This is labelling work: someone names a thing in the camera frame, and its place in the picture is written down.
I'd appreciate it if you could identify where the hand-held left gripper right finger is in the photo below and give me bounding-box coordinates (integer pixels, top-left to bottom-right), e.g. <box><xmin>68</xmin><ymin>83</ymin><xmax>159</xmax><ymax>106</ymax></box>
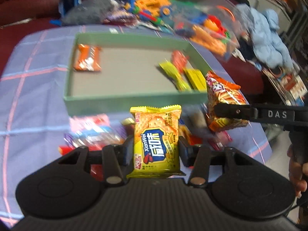
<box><xmin>178</xmin><ymin>136</ymin><xmax>252</xmax><ymax>186</ymax></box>

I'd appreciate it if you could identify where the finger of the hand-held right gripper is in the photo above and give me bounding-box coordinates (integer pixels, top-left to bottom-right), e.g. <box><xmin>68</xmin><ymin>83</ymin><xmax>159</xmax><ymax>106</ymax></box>
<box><xmin>214</xmin><ymin>103</ymin><xmax>295</xmax><ymax>124</ymax></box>

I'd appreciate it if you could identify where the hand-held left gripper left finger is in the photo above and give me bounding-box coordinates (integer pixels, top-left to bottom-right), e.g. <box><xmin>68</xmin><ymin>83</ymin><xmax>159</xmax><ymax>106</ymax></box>
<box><xmin>59</xmin><ymin>136</ymin><xmax>134</xmax><ymax>184</ymax></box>

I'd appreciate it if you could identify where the orange striped snack packet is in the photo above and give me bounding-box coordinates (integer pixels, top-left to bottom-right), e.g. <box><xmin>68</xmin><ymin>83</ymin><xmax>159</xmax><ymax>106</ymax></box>
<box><xmin>206</xmin><ymin>71</ymin><xmax>249</xmax><ymax>133</ymax></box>

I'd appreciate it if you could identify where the yellow cracker packet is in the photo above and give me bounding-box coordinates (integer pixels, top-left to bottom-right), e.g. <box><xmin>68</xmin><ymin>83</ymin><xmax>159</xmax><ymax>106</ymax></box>
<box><xmin>126</xmin><ymin>104</ymin><xmax>186</xmax><ymax>179</ymax></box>

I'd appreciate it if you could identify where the pile of mixed snacks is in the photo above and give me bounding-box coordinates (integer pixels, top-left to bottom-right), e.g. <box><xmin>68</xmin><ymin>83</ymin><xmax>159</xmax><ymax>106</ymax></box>
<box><xmin>59</xmin><ymin>114</ymin><xmax>233</xmax><ymax>176</ymax></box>

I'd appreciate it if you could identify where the green cardboard box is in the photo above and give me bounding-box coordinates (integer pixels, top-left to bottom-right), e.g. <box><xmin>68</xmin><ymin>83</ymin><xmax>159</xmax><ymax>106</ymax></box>
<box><xmin>63</xmin><ymin>32</ymin><xmax>212</xmax><ymax>116</ymax></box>

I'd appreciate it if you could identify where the person's right hand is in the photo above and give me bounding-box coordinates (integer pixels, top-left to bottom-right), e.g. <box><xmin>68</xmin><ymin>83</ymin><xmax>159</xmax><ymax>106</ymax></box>
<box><xmin>287</xmin><ymin>146</ymin><xmax>308</xmax><ymax>199</ymax></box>

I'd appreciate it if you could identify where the stack of picture books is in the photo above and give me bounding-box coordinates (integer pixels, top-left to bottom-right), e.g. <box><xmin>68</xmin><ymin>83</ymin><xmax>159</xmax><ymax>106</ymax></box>
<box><xmin>261</xmin><ymin>64</ymin><xmax>308</xmax><ymax>107</ymax></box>

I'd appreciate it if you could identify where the yellow snack packet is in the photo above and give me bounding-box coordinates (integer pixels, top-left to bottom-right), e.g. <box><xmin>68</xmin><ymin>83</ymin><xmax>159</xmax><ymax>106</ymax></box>
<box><xmin>159</xmin><ymin>62</ymin><xmax>192</xmax><ymax>92</ymax></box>
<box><xmin>184</xmin><ymin>69</ymin><xmax>208</xmax><ymax>92</ymax></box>

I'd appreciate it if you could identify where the light blue jacket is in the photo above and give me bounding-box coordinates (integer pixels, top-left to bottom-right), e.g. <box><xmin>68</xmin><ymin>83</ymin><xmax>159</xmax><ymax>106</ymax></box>
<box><xmin>236</xmin><ymin>3</ymin><xmax>295</xmax><ymax>69</ymax></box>

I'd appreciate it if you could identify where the small red snack packet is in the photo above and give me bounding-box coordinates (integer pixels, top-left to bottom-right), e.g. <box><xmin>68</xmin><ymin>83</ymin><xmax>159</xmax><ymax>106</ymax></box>
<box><xmin>170</xmin><ymin>50</ymin><xmax>190</xmax><ymax>74</ymax></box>

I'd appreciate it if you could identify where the clear bag of orange toys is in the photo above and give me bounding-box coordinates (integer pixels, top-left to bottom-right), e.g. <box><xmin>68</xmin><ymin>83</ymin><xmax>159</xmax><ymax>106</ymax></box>
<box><xmin>173</xmin><ymin>4</ymin><xmax>241</xmax><ymax>61</ymax></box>

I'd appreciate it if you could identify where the orange wafer packet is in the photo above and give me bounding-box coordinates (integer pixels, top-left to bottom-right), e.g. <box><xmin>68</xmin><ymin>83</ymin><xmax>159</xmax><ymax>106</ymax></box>
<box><xmin>73</xmin><ymin>44</ymin><xmax>103</xmax><ymax>72</ymax></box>

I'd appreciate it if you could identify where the blue checked blanket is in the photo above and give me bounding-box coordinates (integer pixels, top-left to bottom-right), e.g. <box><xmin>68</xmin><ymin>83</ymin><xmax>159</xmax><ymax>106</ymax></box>
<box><xmin>0</xmin><ymin>25</ymin><xmax>273</xmax><ymax>229</ymax></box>

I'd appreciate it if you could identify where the purple foil bag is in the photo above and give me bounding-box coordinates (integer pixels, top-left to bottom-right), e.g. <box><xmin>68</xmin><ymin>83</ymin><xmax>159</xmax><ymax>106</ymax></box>
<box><xmin>105</xmin><ymin>7</ymin><xmax>136</xmax><ymax>27</ymax></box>

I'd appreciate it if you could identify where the orange toy vehicle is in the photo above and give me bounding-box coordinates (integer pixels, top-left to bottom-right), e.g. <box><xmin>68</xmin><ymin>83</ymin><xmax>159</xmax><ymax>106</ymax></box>
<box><xmin>130</xmin><ymin>0</ymin><xmax>174</xmax><ymax>27</ymax></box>

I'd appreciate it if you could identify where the grey plush toy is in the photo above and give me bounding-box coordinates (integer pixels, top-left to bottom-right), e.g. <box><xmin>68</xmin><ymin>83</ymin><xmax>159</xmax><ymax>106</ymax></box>
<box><xmin>63</xmin><ymin>0</ymin><xmax>119</xmax><ymax>26</ymax></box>

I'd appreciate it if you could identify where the dark red sofa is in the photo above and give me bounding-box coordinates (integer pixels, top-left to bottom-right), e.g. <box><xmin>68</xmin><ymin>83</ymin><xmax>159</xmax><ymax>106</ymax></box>
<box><xmin>0</xmin><ymin>0</ymin><xmax>265</xmax><ymax>94</ymax></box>

